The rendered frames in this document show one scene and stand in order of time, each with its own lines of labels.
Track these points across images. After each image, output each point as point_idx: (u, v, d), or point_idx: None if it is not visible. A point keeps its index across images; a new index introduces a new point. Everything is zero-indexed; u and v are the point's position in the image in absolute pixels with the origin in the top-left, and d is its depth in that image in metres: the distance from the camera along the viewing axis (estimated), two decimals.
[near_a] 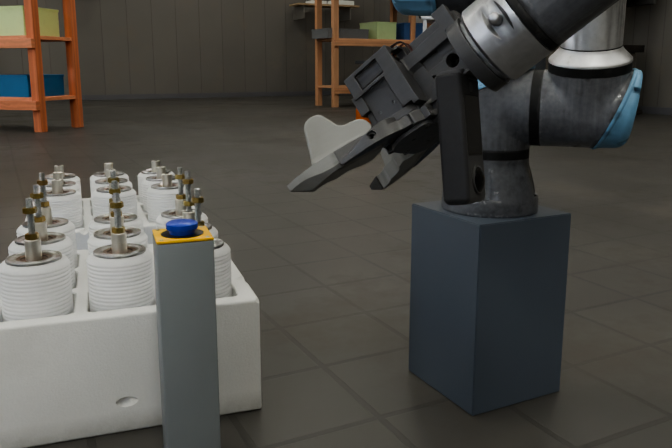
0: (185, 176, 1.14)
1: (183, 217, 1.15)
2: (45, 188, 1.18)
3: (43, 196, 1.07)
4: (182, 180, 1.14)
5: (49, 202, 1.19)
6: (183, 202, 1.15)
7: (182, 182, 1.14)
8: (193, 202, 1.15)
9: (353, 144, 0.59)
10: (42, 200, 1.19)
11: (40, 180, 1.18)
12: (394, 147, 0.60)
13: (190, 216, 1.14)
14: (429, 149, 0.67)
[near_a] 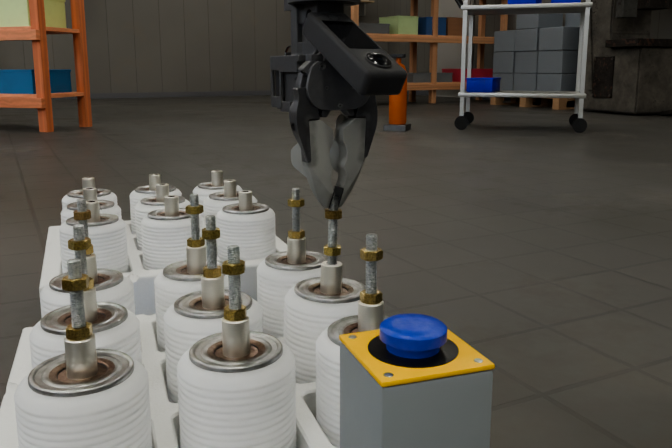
0: (335, 205, 0.68)
1: (323, 273, 0.69)
2: (87, 224, 0.72)
3: (90, 245, 0.61)
4: (330, 209, 0.69)
5: (93, 247, 0.73)
6: (328, 246, 0.70)
7: (330, 213, 0.69)
8: (336, 252, 0.68)
9: (301, 142, 0.65)
10: None
11: (78, 212, 0.72)
12: (312, 102, 0.63)
13: (336, 272, 0.68)
14: (369, 121, 0.68)
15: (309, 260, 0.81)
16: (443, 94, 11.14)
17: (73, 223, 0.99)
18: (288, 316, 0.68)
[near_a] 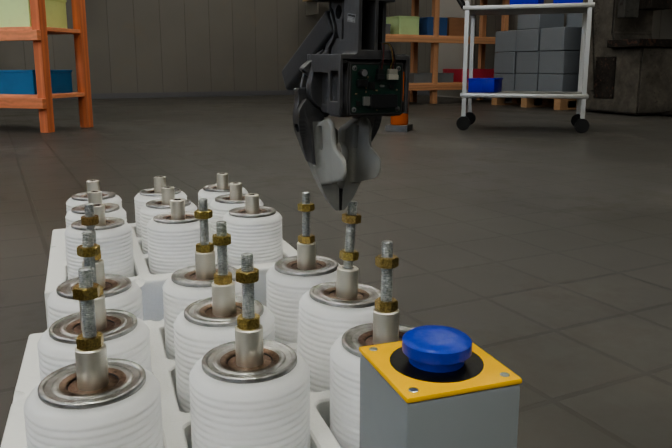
0: (348, 211, 0.67)
1: (340, 278, 0.68)
2: (95, 229, 0.71)
3: (99, 252, 0.60)
4: (348, 217, 0.67)
5: (100, 252, 0.72)
6: (347, 255, 0.67)
7: (348, 221, 0.67)
8: (350, 253, 0.69)
9: None
10: None
11: (85, 217, 0.71)
12: None
13: (353, 276, 0.68)
14: (302, 124, 0.65)
15: (319, 265, 0.80)
16: (444, 94, 11.12)
17: (78, 227, 0.98)
18: (306, 322, 0.67)
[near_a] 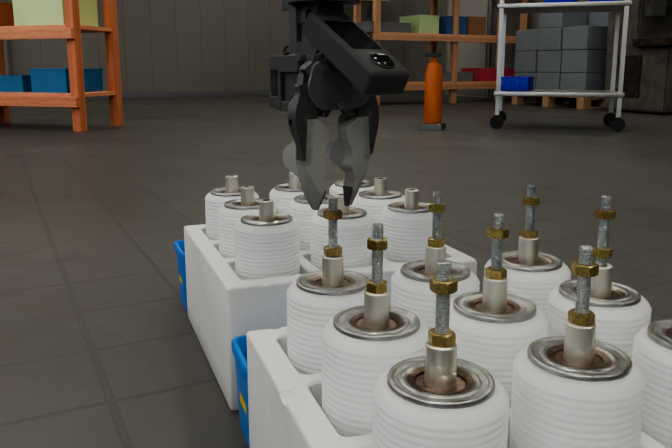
0: (602, 206, 0.65)
1: (596, 276, 0.65)
2: (331, 223, 0.69)
3: (387, 245, 0.58)
4: (604, 213, 0.64)
5: (327, 246, 0.70)
6: (603, 252, 0.65)
7: (604, 217, 0.64)
8: (600, 250, 0.67)
9: (297, 140, 0.65)
10: (331, 246, 0.69)
11: (329, 214, 0.68)
12: (313, 102, 0.63)
13: (610, 274, 0.65)
14: (371, 119, 0.68)
15: (539, 260, 0.78)
16: (460, 94, 11.10)
17: (252, 222, 0.95)
18: None
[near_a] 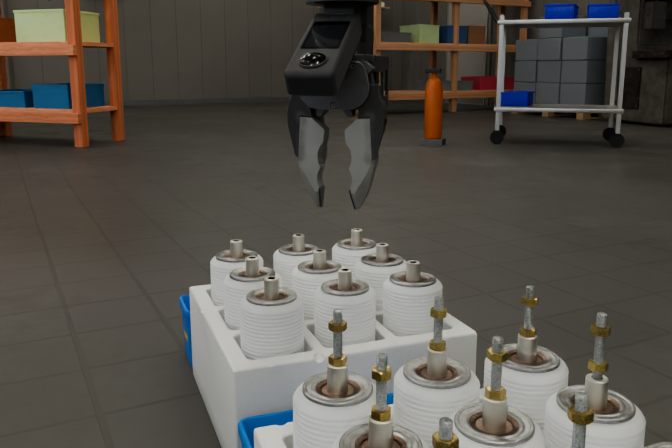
0: (598, 323, 0.67)
1: (592, 389, 0.68)
2: (333, 335, 0.71)
3: (391, 374, 0.60)
4: (600, 330, 0.66)
5: (330, 359, 0.71)
6: (599, 367, 0.67)
7: (600, 334, 0.67)
8: (596, 362, 0.69)
9: (300, 137, 0.68)
10: (341, 355, 0.71)
11: (344, 326, 0.70)
12: (302, 101, 0.66)
13: (606, 387, 0.67)
14: (374, 122, 0.64)
15: (537, 356, 0.80)
16: (460, 101, 11.12)
17: (258, 302, 0.98)
18: (565, 438, 0.66)
